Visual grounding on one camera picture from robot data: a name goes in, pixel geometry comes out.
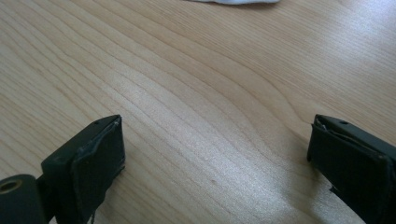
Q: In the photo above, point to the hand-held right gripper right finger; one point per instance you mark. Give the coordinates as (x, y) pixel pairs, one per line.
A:
(355, 161)

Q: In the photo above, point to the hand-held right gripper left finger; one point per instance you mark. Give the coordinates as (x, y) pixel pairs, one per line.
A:
(93, 168)

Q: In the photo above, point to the white sock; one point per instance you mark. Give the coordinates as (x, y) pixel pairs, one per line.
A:
(236, 1)

